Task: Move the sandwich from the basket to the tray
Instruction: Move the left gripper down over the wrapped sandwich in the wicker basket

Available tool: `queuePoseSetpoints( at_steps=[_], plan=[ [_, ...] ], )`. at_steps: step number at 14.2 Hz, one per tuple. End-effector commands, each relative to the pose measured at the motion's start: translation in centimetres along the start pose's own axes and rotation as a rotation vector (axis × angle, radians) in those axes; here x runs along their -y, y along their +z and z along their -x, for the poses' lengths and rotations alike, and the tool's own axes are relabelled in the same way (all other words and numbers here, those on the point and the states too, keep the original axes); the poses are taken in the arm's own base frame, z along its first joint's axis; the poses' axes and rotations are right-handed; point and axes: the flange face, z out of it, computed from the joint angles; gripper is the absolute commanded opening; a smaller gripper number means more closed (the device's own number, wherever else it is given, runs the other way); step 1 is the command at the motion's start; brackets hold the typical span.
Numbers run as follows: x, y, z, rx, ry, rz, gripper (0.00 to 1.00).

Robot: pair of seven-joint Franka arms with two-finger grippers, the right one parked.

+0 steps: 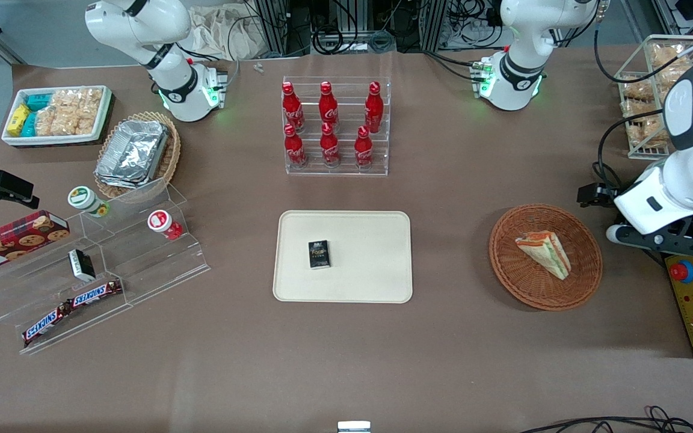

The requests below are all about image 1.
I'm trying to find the red cola bottle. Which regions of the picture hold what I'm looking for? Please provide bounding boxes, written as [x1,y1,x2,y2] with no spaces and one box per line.
[282,81,306,134]
[319,81,340,131]
[319,122,341,168]
[354,125,375,170]
[283,123,309,170]
[364,81,385,135]

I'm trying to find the black base cables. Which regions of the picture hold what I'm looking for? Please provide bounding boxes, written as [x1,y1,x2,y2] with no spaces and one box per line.
[422,49,487,84]

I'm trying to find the clear rice cracker bag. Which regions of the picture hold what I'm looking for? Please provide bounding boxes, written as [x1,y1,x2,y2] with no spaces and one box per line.
[52,88,104,137]
[34,106,66,137]

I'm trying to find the clear acrylic bottle rack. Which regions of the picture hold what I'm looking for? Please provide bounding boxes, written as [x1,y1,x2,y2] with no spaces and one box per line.
[282,76,392,177]

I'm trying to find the small black printed box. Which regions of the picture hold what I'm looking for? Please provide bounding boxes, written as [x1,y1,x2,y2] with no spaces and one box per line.
[307,240,331,269]

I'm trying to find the brown chocolate bar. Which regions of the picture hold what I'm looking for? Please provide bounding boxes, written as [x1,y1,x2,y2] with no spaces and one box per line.
[67,278,125,310]
[22,302,74,348]

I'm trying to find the clear acrylic stepped display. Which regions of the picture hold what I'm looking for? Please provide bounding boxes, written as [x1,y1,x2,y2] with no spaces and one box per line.
[0,177,212,356]

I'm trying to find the white rectangular snack bin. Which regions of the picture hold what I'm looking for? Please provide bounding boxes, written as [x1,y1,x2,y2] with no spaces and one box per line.
[1,85,114,148]

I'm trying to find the cream plastic serving tray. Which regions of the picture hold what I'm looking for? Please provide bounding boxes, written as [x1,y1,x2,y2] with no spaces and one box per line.
[272,209,414,304]

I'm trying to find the small black white box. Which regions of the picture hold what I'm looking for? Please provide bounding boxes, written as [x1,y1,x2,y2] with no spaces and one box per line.
[68,249,97,283]

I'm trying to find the clear cracker pack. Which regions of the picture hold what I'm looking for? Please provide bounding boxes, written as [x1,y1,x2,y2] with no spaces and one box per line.
[648,42,693,85]
[623,105,671,150]
[621,78,670,104]

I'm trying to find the round brown wicker basket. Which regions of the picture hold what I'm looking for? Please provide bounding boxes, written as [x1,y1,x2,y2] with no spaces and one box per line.
[488,204,604,312]

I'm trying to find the plastic-wrapped triangle sandwich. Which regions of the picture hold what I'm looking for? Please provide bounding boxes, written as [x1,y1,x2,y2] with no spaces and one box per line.
[515,231,572,281]

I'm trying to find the yellow snack pack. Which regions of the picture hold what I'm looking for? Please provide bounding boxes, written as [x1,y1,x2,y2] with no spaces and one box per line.
[6,103,32,137]

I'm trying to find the black floor cables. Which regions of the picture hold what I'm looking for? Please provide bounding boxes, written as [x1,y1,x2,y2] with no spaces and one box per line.
[518,405,693,433]

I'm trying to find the green-lid yogurt cup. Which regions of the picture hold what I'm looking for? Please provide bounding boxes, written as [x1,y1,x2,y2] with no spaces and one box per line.
[67,186,111,218]

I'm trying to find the white wire basket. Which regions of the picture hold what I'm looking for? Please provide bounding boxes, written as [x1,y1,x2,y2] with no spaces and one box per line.
[615,34,693,161]

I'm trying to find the oval tan wicker basket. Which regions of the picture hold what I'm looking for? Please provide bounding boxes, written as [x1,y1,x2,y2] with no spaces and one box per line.
[94,111,182,200]

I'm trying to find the red tartan cookie box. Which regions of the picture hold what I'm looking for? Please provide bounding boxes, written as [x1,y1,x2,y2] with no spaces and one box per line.
[0,210,71,277]

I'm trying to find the red-lid yogurt cup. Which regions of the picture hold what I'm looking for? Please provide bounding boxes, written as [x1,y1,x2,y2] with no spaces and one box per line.
[147,209,183,241]

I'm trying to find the stacked aluminium foil containers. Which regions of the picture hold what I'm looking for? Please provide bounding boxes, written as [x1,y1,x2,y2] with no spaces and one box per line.
[94,120,170,189]

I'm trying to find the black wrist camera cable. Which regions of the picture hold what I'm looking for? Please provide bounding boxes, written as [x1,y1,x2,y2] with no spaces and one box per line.
[597,109,667,188]

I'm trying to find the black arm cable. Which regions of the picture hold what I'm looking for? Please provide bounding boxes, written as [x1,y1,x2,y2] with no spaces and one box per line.
[593,0,693,85]

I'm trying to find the beige cloth bag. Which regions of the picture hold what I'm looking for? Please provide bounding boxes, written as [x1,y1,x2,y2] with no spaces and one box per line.
[185,5,266,62]

